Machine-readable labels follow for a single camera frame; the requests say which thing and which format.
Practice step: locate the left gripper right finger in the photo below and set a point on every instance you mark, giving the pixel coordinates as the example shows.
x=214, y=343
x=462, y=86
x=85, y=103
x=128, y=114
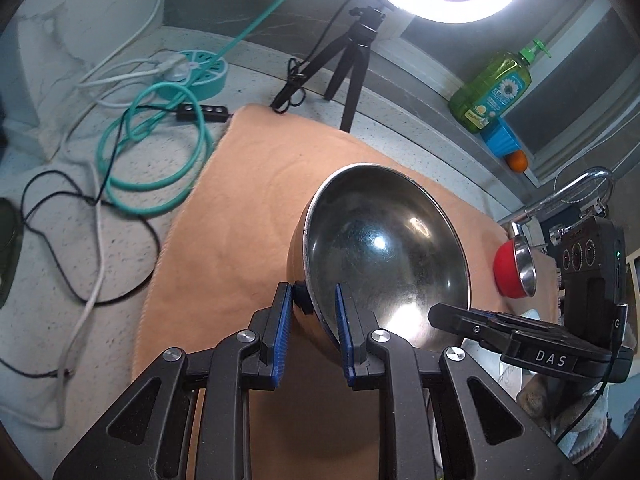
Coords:
x=442, y=416

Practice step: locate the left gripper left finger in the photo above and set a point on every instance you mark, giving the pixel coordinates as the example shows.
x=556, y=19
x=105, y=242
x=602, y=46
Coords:
x=188, y=400

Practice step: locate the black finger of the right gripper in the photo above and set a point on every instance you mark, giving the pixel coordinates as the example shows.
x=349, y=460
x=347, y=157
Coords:
x=494, y=331

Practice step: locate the stainless steel bowl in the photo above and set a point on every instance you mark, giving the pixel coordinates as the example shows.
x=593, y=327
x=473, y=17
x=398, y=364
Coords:
x=384, y=236

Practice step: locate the gloved right hand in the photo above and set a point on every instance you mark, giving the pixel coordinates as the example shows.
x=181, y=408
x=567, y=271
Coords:
x=586, y=436

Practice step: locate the chrome faucet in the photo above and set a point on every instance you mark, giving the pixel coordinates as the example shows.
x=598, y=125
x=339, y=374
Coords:
x=594, y=185

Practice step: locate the red steel-lined bowl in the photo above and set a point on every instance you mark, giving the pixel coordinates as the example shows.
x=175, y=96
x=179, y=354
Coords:
x=514, y=269

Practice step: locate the orange ball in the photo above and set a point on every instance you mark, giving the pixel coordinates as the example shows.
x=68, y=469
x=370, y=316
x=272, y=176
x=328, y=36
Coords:
x=517, y=161

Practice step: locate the blue sponge holder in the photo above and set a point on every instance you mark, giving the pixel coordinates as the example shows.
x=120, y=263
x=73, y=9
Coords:
x=500, y=138

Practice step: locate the green dish soap bottle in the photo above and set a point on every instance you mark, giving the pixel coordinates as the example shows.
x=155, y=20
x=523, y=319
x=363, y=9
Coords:
x=476, y=104

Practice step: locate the orange table mat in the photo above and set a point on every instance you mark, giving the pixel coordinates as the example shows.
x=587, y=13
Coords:
x=226, y=253

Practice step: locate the black mini tripod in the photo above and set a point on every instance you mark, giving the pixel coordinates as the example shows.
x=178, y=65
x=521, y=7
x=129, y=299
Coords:
x=354, y=48

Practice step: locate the teal round cable reel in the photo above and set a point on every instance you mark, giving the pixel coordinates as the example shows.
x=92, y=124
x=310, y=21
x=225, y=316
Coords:
x=203, y=72

